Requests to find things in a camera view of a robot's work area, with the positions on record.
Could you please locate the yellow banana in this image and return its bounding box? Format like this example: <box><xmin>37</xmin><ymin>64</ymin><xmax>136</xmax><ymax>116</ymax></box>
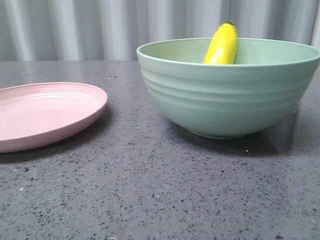
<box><xmin>203</xmin><ymin>21</ymin><xmax>238</xmax><ymax>65</ymax></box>

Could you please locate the green ribbed bowl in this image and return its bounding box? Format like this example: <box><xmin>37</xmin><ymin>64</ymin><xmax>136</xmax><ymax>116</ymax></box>
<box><xmin>137</xmin><ymin>38</ymin><xmax>320</xmax><ymax>139</ymax></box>

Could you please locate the pink plate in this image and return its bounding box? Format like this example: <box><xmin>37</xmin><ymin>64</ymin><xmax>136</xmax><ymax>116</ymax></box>
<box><xmin>0</xmin><ymin>82</ymin><xmax>108</xmax><ymax>153</ymax></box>

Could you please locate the grey pleated curtain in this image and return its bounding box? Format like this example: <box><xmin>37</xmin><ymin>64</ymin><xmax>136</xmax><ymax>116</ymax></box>
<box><xmin>0</xmin><ymin>0</ymin><xmax>320</xmax><ymax>61</ymax></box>

